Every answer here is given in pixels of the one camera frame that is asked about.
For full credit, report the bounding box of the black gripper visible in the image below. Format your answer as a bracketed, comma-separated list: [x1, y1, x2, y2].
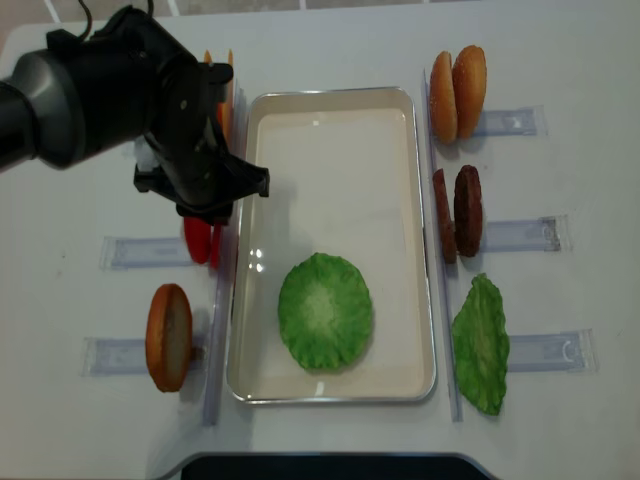
[124, 29, 270, 225]

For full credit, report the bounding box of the red tomato slice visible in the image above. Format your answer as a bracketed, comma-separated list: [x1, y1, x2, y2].
[183, 217, 211, 264]

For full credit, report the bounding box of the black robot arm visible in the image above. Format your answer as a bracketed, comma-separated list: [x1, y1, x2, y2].
[1, 6, 270, 224]

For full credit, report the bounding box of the green lettuce leaf on bun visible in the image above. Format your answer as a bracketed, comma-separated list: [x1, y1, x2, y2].
[278, 252, 374, 372]

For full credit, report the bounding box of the brown meat patty front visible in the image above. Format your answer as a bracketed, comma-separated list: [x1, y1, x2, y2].
[432, 169, 457, 264]

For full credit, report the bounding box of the brown meat patty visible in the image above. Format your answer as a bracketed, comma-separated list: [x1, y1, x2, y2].
[432, 169, 457, 264]
[454, 165, 483, 257]

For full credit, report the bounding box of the brown meat patty rear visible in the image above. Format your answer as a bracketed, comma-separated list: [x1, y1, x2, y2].
[454, 165, 483, 257]

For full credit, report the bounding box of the green lettuce leaf in rack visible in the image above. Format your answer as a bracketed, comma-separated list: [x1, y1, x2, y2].
[452, 273, 510, 416]

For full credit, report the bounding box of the white rectangular tray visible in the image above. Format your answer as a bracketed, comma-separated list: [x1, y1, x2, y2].
[226, 87, 436, 404]

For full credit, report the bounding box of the bun half in left rack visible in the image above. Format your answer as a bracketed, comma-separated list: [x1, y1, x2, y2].
[145, 284, 193, 393]

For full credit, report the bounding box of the clear acrylic rack left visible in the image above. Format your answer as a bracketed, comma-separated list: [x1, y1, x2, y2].
[81, 87, 246, 425]

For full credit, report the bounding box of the clear acrylic rack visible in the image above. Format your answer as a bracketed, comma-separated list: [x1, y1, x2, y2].
[81, 87, 246, 425]
[422, 68, 600, 424]

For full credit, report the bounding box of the sesame bun left of pair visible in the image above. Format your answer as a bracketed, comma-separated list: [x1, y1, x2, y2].
[429, 51, 457, 145]

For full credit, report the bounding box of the sesame bun of pair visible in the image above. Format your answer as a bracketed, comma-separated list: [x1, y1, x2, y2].
[452, 45, 487, 139]
[429, 51, 457, 145]

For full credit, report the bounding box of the sesame bun right of pair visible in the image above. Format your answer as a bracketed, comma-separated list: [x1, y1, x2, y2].
[452, 45, 487, 139]

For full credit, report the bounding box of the clear acrylic rack right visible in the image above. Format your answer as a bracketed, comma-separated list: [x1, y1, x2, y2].
[422, 68, 600, 424]

